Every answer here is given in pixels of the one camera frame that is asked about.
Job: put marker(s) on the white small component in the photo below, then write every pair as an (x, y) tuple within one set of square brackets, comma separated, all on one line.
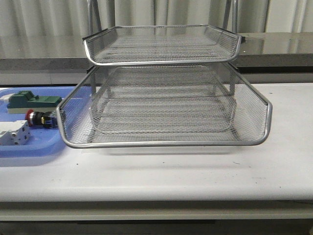
[(6, 98)]

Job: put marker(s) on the red emergency stop button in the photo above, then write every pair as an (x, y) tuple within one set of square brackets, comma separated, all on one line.
[(45, 119)]

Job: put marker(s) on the silver metal rack frame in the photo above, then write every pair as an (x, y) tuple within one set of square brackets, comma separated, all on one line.
[(234, 14)]

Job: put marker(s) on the green terminal block module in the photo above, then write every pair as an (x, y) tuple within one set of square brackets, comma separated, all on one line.
[(21, 102)]

